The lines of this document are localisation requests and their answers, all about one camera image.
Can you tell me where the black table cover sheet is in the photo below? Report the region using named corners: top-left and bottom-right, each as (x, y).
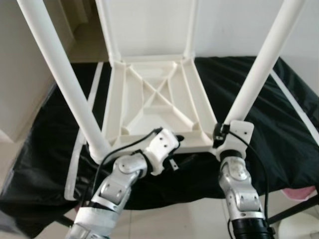
top-left (0, 56), bottom-right (319, 239)

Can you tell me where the white tape strip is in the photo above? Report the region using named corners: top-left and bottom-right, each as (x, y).
top-left (65, 62), bottom-right (104, 201)
top-left (269, 70), bottom-right (319, 145)

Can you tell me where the pink plastic object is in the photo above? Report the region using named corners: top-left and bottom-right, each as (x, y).
top-left (284, 188), bottom-right (316, 201)

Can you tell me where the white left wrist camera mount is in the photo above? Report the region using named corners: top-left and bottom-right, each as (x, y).
top-left (142, 128), bottom-right (181, 176)

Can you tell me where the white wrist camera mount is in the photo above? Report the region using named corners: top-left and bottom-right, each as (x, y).
top-left (213, 121), bottom-right (254, 160)
top-left (142, 128), bottom-right (181, 176)

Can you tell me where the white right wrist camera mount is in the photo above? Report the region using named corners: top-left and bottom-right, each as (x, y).
top-left (213, 121), bottom-right (254, 160)

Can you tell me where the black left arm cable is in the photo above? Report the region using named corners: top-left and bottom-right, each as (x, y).
top-left (82, 127), bottom-right (162, 210)

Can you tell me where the black metal table frame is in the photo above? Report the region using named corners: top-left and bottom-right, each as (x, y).
top-left (50, 197), bottom-right (319, 227)

